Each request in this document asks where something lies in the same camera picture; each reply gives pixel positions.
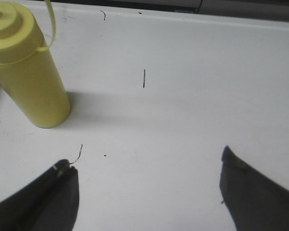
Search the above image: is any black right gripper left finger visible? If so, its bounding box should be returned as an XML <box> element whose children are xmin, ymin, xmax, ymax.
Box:
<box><xmin>0</xmin><ymin>159</ymin><xmax>79</xmax><ymax>231</ymax></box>

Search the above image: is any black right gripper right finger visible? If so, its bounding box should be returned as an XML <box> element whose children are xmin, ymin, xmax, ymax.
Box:
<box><xmin>220</xmin><ymin>146</ymin><xmax>289</xmax><ymax>231</ymax></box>

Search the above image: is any yellow squeeze bottle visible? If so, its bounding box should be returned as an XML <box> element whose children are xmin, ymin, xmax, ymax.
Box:
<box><xmin>0</xmin><ymin>1</ymin><xmax>71</xmax><ymax>128</ymax></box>

